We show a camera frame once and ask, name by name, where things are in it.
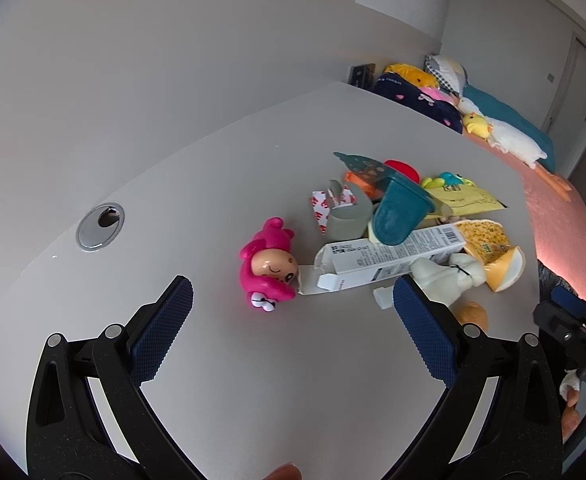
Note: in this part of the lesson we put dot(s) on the yellow duck plush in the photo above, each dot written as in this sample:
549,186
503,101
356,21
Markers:
475,124

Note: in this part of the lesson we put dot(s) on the pink toy figure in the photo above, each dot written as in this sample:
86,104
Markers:
268,265

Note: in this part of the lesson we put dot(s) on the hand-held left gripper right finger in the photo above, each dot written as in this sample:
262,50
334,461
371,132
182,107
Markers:
423,330

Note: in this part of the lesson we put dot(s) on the white plush toy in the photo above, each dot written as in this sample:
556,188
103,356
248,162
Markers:
448,275

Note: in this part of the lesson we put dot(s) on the navy patterned clothing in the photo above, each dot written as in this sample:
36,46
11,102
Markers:
413,102

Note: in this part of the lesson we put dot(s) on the bed with pink sheet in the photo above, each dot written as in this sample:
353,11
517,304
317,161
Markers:
558,220

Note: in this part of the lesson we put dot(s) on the pink garment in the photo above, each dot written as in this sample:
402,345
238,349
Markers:
430,94

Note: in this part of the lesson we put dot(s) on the red toy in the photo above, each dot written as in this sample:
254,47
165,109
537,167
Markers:
403,169

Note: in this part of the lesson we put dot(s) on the patchwork pillow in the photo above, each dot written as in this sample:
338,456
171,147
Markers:
445,72

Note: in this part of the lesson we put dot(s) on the teal pillow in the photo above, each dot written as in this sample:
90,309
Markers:
508,115

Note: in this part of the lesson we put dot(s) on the yellow plush toy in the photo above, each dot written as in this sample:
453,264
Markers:
408,75

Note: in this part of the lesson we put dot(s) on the orange toy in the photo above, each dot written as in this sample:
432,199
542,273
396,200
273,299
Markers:
363,183

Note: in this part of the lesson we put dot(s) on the teal plastic cup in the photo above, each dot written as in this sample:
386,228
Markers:
398,215

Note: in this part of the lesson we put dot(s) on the white goose plush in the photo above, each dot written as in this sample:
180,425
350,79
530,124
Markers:
513,142

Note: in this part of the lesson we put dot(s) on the black box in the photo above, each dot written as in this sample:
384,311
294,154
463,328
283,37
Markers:
360,75

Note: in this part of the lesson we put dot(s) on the person's left hand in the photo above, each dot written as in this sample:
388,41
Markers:
284,472

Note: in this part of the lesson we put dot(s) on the small white plastic piece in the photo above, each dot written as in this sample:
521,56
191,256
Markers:
383,297

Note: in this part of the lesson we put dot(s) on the orange plush ball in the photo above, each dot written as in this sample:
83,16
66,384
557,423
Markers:
473,315

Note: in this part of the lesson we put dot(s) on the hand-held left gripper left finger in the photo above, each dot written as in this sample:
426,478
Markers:
163,325

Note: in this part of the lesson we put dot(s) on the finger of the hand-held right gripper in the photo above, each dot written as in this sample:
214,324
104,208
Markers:
563,317

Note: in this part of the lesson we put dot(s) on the white carton box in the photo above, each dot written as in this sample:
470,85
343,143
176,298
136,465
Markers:
373,260

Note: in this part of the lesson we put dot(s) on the green frog toy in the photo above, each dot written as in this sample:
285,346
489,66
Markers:
445,180

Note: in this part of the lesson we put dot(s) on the person's right hand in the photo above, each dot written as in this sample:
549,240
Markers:
569,385

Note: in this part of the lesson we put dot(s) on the yellow corn-print snack packet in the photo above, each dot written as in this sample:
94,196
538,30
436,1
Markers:
483,237

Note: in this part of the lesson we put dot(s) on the patterned white wrapper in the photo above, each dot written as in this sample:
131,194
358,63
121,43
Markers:
319,205

